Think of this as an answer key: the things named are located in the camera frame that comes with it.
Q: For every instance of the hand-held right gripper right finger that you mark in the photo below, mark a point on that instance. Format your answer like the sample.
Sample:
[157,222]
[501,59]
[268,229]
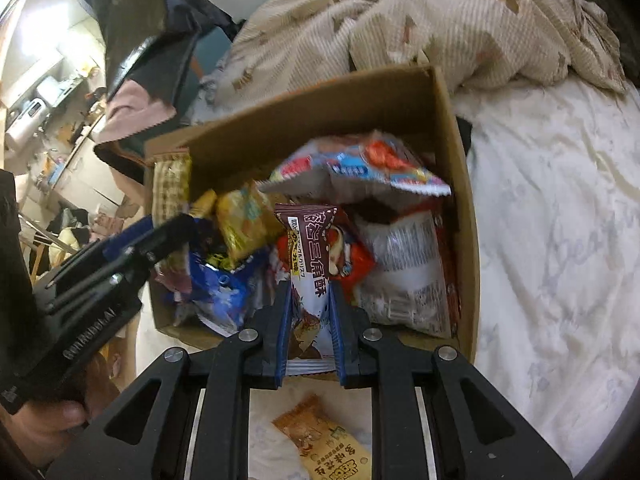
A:
[340,345]

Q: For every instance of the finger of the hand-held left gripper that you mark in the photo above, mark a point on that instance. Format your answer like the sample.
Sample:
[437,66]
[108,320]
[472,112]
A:
[150,240]
[100,282]

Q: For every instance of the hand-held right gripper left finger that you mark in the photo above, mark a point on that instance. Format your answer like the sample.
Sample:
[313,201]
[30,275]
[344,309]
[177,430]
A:
[282,342]

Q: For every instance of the brown white snack packet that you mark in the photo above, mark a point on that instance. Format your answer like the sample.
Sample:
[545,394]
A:
[307,270]

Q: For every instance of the blue snack bag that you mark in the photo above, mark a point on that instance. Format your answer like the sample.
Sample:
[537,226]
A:
[220,295]

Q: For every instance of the cardboard box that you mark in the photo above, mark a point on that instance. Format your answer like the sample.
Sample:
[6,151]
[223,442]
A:
[280,135]

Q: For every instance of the person's left hand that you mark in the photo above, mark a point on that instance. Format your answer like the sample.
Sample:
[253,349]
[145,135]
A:
[50,422]

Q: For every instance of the beige plaid snack packet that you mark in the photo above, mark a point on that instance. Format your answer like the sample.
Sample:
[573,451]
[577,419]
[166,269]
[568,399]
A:
[172,187]

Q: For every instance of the dark teal chair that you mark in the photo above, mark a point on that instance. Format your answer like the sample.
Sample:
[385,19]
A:
[130,160]

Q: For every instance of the red clear snack bag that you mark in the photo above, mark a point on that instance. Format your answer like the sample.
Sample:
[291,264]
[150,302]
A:
[405,280]

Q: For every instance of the white cabinet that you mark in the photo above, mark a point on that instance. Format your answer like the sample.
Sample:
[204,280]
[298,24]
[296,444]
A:
[85,175]

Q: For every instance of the yellow snack packet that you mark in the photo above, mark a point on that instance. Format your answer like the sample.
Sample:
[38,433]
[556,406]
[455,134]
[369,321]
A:
[245,222]

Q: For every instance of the orange peanut snack packet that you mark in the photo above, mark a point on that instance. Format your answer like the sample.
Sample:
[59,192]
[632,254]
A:
[325,442]

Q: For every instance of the pink cloth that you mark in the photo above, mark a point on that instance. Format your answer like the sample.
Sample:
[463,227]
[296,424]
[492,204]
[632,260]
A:
[135,112]

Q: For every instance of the white kitchen appliance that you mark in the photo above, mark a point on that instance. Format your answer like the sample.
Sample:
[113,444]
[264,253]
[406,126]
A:
[22,117]

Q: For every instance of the colourful crimped snack packet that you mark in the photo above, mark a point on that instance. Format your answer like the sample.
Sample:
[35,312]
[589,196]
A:
[360,165]

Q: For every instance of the black plastic bag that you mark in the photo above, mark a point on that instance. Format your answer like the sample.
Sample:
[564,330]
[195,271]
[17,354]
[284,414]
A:
[135,15]

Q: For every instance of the white bed sheet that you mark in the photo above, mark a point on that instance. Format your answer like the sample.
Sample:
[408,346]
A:
[550,235]

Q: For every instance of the beige checked quilt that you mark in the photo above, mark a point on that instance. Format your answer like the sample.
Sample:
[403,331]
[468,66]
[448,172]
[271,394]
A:
[400,25]

